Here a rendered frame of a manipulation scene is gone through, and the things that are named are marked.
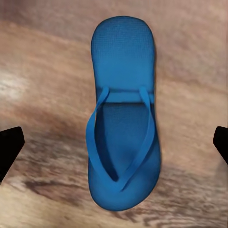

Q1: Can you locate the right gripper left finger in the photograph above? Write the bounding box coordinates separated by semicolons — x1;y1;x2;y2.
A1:
0;126;25;183

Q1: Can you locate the sandal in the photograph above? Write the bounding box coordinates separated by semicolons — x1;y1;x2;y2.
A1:
85;16;161;211

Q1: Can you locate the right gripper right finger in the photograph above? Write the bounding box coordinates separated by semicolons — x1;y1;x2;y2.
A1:
212;126;228;165

